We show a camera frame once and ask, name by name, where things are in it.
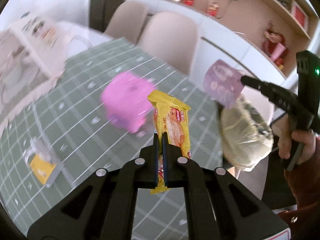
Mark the beige chair far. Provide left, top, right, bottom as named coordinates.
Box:
left=104, top=1, right=149, bottom=44

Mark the wooden wall shelf unit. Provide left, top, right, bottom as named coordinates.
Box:
left=127, top=0, right=313, bottom=78

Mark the beige chair middle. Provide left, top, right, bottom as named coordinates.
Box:
left=138, top=11, right=200, bottom=75

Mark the red figurine right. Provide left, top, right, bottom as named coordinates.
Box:
left=207, top=2, right=220, bottom=17

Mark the purple translucent wrapper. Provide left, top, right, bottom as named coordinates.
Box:
left=203, top=60, right=244, bottom=109

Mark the small yellow packet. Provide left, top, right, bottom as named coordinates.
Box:
left=22, top=138, right=64, bottom=188

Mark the flower bouquet red wrap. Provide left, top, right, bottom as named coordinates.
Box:
left=262, top=21, right=289, bottom=69

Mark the yellow cracker packet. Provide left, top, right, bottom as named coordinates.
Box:
left=148, top=90, right=190, bottom=194

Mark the pink mini desktop bin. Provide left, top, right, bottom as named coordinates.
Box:
left=100, top=72, right=156, bottom=133

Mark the red framed picture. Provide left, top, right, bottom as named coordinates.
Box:
left=291, top=0, right=309, bottom=32

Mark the red sleeve forearm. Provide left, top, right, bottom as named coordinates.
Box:
left=278, top=150, right=319, bottom=239

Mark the white lower cabinet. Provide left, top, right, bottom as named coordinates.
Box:
left=127, top=0, right=285, bottom=88

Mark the person right hand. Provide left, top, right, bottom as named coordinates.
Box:
left=272, top=114, right=318, bottom=165

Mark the white charging cable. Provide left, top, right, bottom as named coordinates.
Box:
left=207, top=0, right=233, bottom=20

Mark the dark glass cabinet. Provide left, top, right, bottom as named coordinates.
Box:
left=89, top=0, right=125, bottom=32

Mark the mesh food cover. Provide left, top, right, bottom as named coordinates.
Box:
left=1, top=12, right=68, bottom=127

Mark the yellow trash bag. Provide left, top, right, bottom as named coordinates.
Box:
left=220, top=96, right=273, bottom=172

